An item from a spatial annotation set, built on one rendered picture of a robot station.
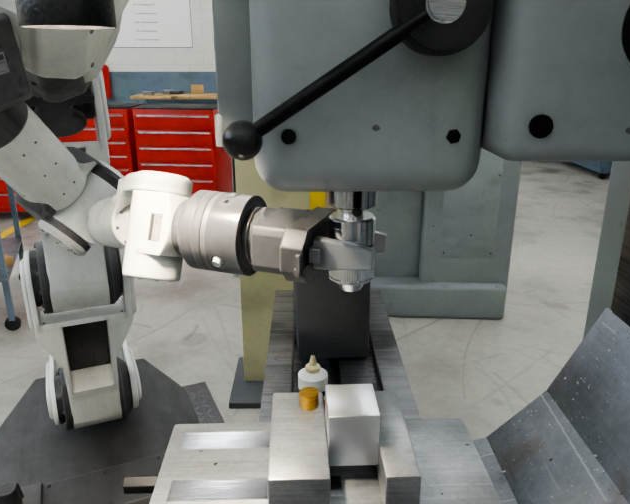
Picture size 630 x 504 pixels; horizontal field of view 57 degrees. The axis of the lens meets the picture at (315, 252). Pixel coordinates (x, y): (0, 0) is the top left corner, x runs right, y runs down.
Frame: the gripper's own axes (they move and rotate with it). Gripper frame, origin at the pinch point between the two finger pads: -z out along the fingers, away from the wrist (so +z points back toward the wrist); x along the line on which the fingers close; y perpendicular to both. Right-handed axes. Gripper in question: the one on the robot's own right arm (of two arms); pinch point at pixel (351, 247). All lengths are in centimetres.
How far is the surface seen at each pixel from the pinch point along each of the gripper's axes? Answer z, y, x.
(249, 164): 85, 23, 152
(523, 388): -30, 123, 191
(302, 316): 15.4, 22.2, 26.7
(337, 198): 1.0, -5.6, -2.2
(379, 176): -4.5, -9.4, -8.7
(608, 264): -28.5, 8.3, 29.8
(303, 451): 1.9, 19.2, -8.7
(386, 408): -4.3, 19.1, 1.4
